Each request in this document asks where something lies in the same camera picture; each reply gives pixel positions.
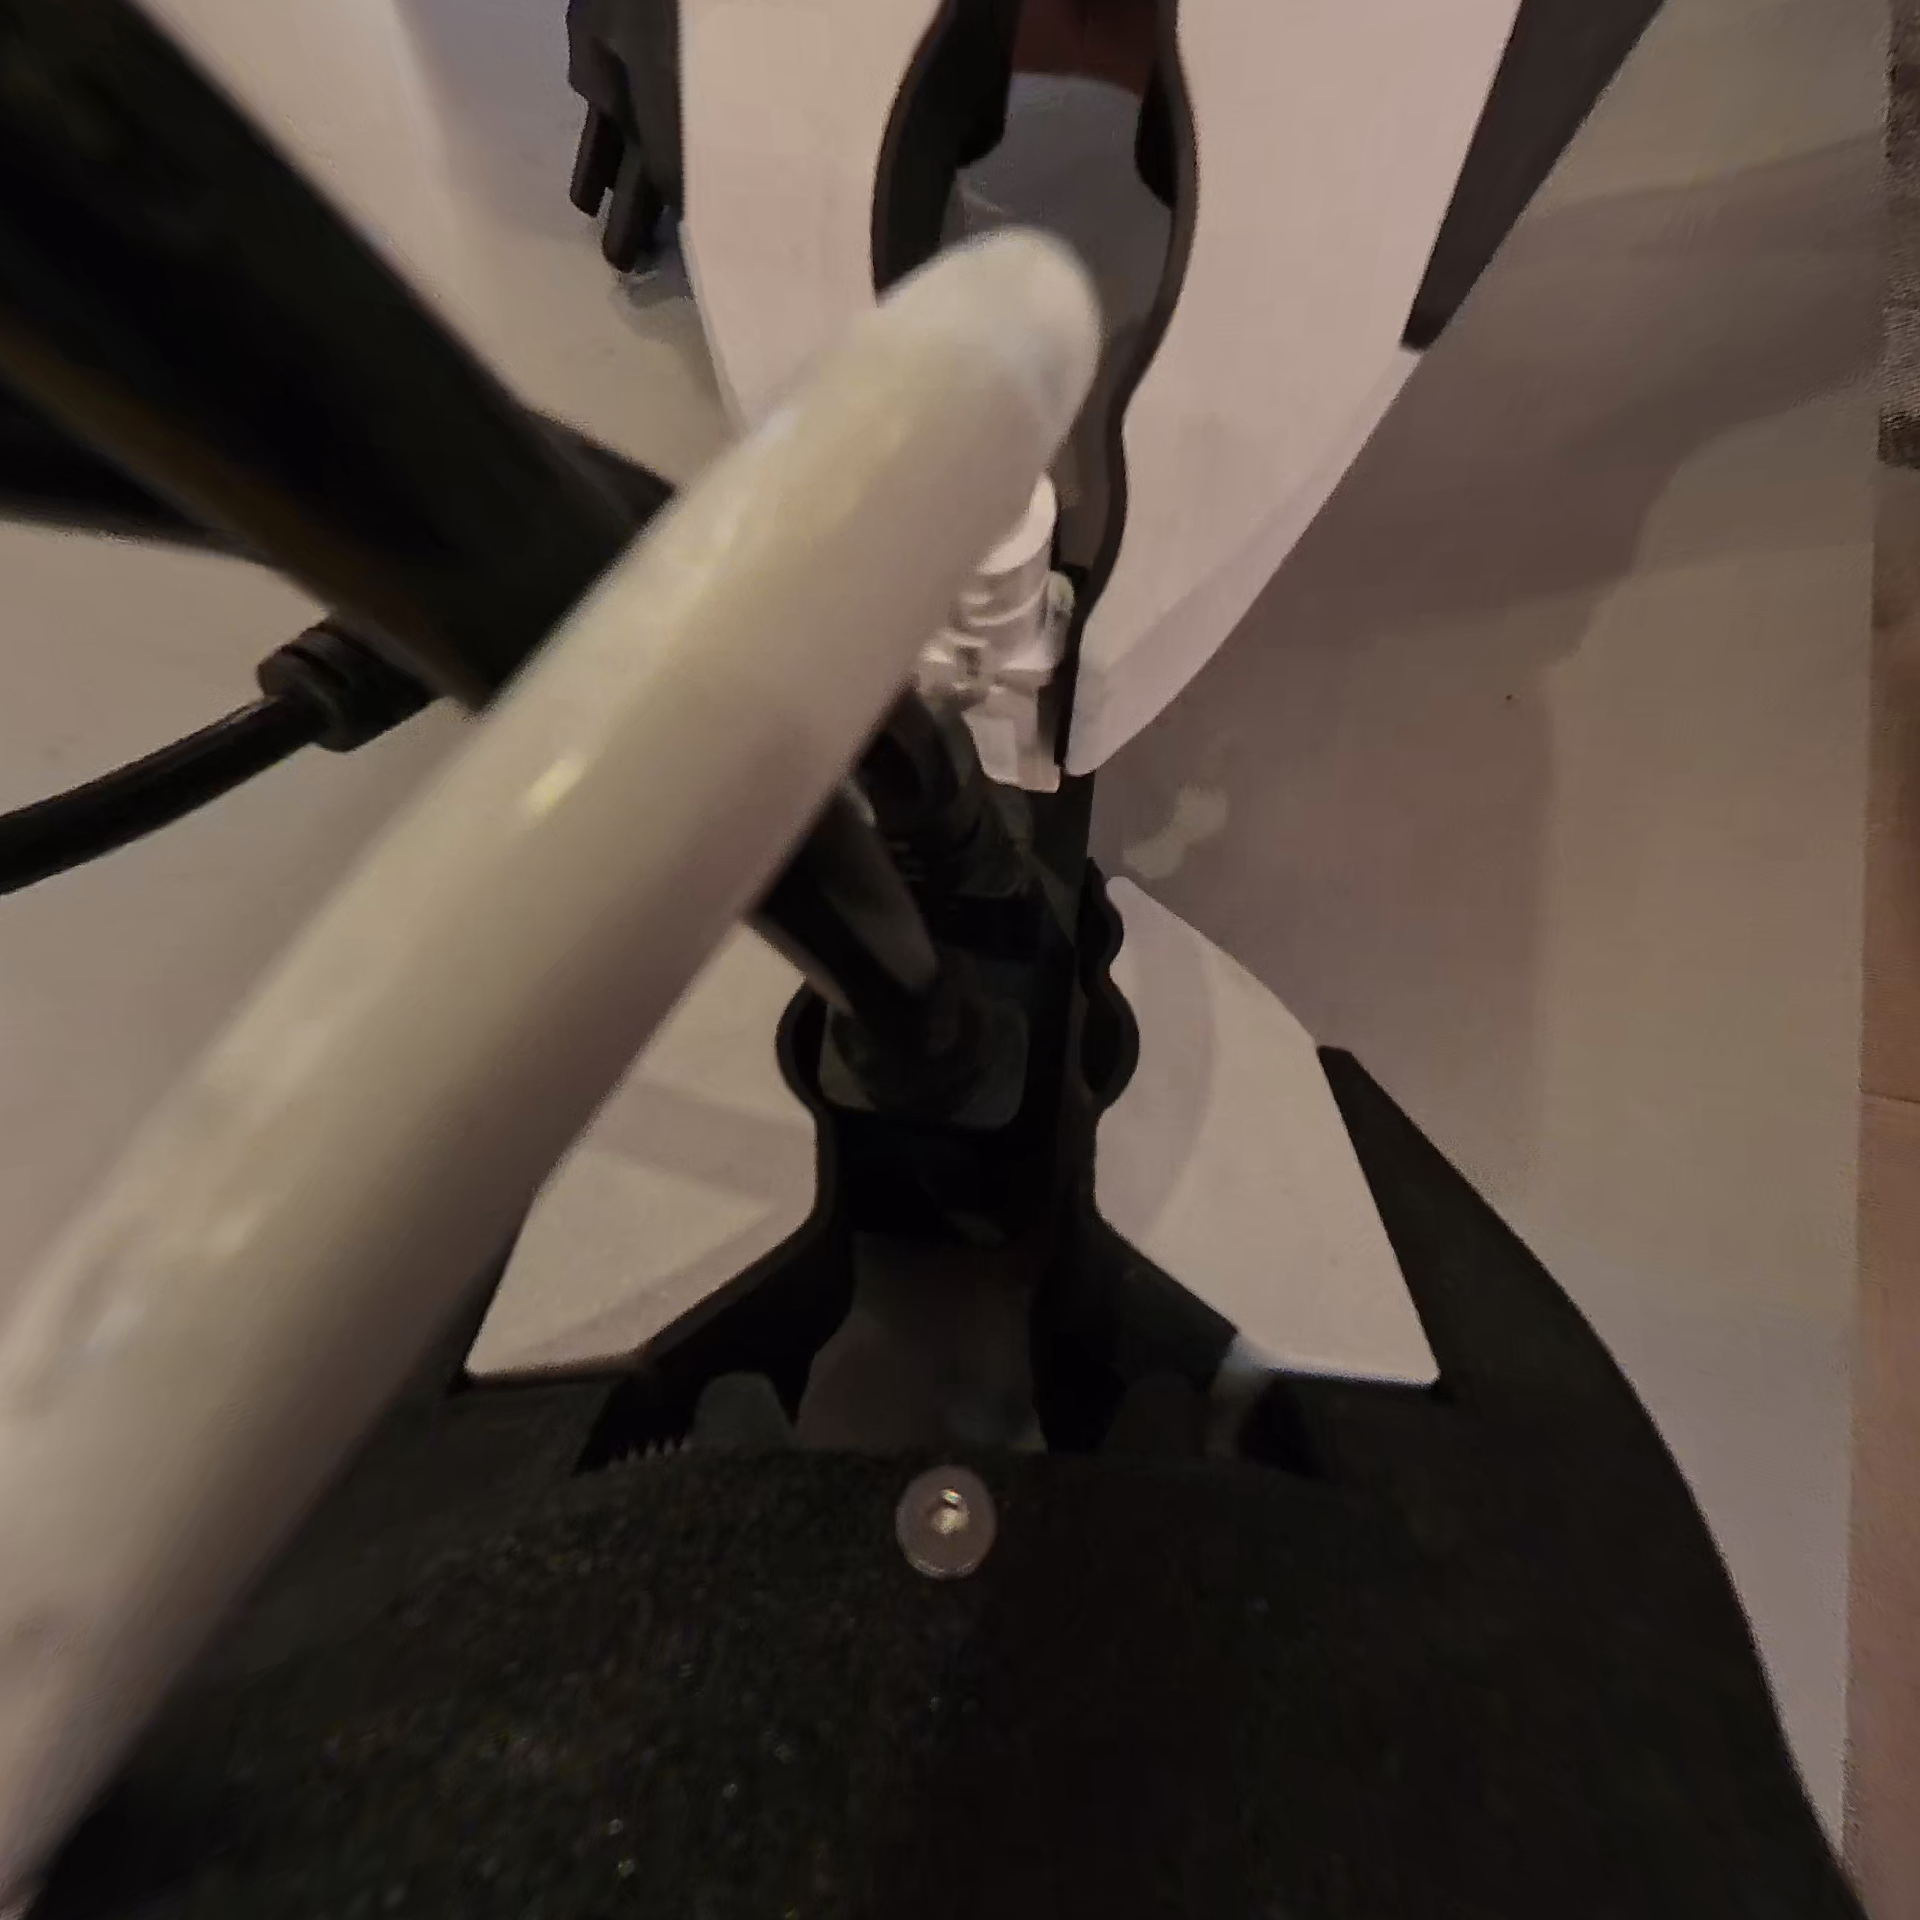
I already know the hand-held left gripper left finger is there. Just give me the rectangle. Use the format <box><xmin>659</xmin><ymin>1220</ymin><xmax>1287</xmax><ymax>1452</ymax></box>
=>
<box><xmin>456</xmin><ymin>944</ymin><xmax>847</xmax><ymax>1420</ymax></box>

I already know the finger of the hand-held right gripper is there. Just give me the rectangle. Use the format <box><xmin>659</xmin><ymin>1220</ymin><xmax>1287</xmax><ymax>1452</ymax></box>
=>
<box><xmin>1055</xmin><ymin>0</ymin><xmax>1517</xmax><ymax>774</ymax></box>
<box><xmin>674</xmin><ymin>0</ymin><xmax>1023</xmax><ymax>437</ymax></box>

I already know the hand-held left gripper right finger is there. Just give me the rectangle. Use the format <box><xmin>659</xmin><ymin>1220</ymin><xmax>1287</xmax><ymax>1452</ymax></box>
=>
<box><xmin>1071</xmin><ymin>862</ymin><xmax>1445</xmax><ymax>1444</ymax></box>

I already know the thick white cable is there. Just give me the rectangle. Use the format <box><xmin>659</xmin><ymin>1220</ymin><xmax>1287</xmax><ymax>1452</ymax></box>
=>
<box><xmin>0</xmin><ymin>221</ymin><xmax>1112</xmax><ymax>1920</ymax></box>

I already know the thick black cable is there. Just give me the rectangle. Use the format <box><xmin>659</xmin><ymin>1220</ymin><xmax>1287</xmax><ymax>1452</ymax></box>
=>
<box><xmin>0</xmin><ymin>0</ymin><xmax>1037</xmax><ymax>1127</ymax></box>
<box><xmin>0</xmin><ymin>328</ymin><xmax>1052</xmax><ymax>933</ymax></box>

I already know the white desk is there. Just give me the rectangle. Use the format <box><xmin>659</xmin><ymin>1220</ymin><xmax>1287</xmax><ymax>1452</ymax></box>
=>
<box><xmin>0</xmin><ymin>0</ymin><xmax>1883</xmax><ymax>1862</ymax></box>

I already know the black cable with ribbed plug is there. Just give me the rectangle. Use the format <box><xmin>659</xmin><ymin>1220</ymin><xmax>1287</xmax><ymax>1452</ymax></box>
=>
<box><xmin>0</xmin><ymin>621</ymin><xmax>444</xmax><ymax>893</ymax></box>

